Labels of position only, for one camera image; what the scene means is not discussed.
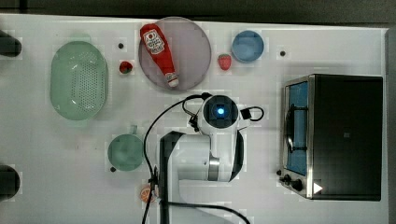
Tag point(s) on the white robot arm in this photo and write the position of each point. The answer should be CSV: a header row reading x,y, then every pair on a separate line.
x,y
214,153

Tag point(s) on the green mug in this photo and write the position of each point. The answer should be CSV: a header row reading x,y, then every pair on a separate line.
x,y
125,152

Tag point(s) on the pink plush strawberry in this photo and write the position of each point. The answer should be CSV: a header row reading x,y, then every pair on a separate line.
x,y
225,61

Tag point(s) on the grey round plate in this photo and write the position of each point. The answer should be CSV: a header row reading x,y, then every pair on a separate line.
x,y
191,52

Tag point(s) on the blue bowl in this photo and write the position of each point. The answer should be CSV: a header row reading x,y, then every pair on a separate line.
x,y
247,46

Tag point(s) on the small red green strawberry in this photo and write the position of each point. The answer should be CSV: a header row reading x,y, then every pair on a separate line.
x,y
126,67

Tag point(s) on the red plush ketchup bottle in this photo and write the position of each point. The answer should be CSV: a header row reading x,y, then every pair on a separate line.
x,y
157,47

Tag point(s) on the orange slice toy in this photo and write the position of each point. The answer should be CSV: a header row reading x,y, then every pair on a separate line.
x,y
146,195

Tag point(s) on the green plastic colander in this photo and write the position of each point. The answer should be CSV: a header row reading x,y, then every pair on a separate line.
x,y
78,79

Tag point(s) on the black silver toaster oven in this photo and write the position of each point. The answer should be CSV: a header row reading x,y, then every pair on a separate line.
x,y
332,137

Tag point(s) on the black cylinder post bottom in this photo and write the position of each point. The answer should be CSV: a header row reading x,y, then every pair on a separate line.
x,y
10,182

